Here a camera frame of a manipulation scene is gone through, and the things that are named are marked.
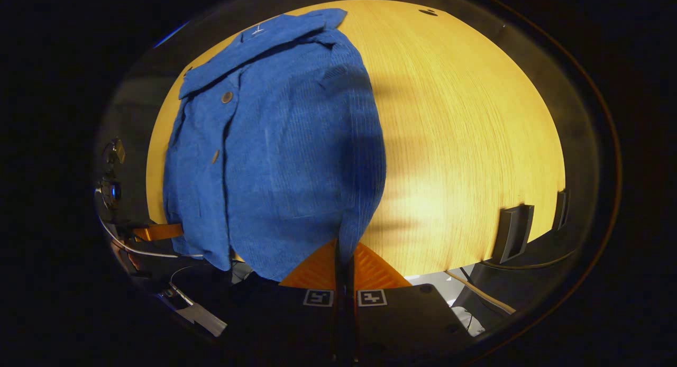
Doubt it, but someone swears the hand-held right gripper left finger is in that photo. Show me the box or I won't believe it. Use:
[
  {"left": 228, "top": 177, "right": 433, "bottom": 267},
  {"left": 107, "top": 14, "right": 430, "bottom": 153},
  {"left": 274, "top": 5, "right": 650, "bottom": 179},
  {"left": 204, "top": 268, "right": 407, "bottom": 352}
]
[{"left": 233, "top": 238, "right": 345, "bottom": 365}]

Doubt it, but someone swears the blue corduroy shirt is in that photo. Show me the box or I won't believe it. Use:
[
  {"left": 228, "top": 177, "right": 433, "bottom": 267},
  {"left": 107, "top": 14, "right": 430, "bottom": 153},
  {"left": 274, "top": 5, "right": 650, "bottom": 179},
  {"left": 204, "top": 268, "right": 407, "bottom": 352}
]
[{"left": 162, "top": 8, "right": 387, "bottom": 282}]

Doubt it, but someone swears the white cable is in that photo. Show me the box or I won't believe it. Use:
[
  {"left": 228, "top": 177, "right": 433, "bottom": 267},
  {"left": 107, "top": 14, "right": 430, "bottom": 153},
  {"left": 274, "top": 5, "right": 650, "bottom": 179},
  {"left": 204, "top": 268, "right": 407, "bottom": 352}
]
[{"left": 99, "top": 218, "right": 205, "bottom": 260}]

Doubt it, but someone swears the beige cable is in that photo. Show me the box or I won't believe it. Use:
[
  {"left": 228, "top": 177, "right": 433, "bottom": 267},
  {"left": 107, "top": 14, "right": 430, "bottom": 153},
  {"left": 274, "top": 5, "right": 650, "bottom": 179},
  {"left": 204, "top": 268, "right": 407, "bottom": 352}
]
[{"left": 444, "top": 270, "right": 517, "bottom": 315}]

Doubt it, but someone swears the black table clamp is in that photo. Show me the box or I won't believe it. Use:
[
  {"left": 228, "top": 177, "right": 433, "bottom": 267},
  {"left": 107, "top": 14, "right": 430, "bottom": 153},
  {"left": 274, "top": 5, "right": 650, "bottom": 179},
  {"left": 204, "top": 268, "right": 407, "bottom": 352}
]
[
  {"left": 491, "top": 204, "right": 535, "bottom": 265},
  {"left": 552, "top": 189, "right": 570, "bottom": 231}
]

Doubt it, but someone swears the grey metal piece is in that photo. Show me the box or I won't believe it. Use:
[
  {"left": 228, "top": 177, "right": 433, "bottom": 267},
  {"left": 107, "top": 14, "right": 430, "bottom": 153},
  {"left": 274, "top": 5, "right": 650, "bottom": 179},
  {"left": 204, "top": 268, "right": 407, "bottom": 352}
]
[{"left": 158, "top": 282, "right": 228, "bottom": 338}]

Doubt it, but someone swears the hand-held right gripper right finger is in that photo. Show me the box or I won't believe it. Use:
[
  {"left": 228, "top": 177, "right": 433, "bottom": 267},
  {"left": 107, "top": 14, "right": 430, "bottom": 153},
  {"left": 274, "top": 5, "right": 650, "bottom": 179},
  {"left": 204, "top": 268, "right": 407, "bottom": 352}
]
[{"left": 346, "top": 242, "right": 472, "bottom": 365}]

